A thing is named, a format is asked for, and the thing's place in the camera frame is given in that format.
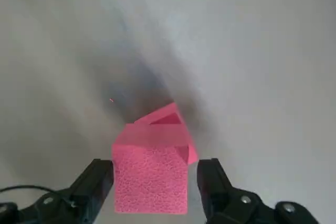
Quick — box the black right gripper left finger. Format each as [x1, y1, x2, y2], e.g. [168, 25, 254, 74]
[0, 158, 115, 224]

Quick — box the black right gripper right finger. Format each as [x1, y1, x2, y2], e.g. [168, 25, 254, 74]
[196, 157, 320, 224]

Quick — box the red foam block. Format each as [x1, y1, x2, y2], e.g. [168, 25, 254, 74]
[111, 122, 194, 215]
[134, 102, 200, 166]

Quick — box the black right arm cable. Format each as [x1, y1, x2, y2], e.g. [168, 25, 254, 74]
[0, 185, 52, 196]

